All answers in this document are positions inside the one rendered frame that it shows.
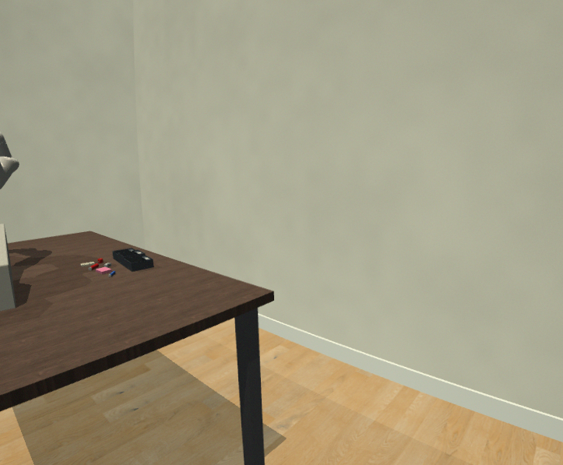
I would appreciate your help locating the grey rack of bins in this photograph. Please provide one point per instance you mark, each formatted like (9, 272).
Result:
(133, 262)

